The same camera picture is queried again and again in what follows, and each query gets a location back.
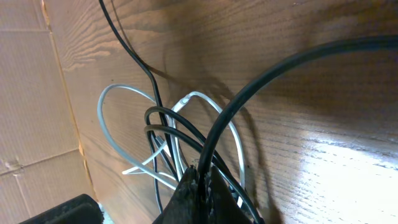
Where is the black usb cable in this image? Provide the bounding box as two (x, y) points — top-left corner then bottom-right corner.
(98, 0), (398, 224)

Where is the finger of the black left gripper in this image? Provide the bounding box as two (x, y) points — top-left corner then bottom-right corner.
(21, 194), (104, 224)

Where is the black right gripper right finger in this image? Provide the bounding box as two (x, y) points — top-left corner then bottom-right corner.
(205, 166), (251, 224)

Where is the white usb cable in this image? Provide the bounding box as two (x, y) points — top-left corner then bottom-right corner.
(96, 83), (247, 209)

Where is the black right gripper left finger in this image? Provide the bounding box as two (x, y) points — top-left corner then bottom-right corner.
(153, 166), (200, 224)

